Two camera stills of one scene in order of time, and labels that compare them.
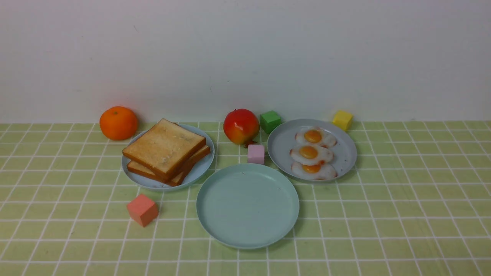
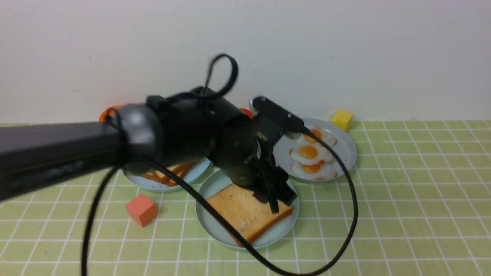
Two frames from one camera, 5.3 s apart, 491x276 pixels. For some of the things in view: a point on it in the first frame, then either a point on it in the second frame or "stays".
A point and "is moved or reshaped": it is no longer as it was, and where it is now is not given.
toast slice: [164, 149] is moved or reshaped
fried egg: [308, 154] stays
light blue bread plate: [198, 172] stays
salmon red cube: [142, 210] stays
